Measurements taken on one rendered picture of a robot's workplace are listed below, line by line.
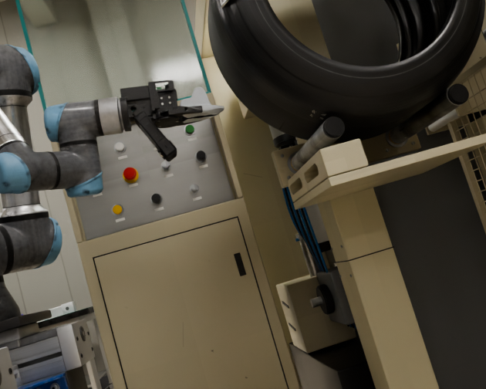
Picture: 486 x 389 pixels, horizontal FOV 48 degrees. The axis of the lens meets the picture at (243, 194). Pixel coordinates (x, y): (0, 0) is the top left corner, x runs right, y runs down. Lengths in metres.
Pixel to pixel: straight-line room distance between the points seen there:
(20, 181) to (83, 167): 0.13
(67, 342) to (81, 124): 0.45
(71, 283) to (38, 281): 0.28
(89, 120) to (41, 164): 0.14
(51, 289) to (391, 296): 3.94
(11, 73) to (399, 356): 1.18
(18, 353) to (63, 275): 3.83
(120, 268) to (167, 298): 0.17
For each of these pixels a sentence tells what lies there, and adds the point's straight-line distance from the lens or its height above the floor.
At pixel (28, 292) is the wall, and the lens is 5.16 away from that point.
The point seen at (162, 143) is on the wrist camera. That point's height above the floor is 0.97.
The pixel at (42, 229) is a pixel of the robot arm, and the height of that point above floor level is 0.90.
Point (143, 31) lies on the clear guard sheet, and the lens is 1.99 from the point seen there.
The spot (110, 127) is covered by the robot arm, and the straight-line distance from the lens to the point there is 1.16.
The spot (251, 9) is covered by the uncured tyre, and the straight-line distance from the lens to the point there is 1.14.
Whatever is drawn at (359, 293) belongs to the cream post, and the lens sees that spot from 1.49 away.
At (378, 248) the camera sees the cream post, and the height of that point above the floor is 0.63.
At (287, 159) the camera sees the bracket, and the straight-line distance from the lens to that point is 1.45.
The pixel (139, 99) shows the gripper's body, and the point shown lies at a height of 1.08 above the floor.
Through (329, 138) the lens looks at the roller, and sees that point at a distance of 1.13.
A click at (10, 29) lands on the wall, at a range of 5.71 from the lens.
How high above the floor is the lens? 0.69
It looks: 7 degrees up
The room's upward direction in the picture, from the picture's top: 17 degrees counter-clockwise
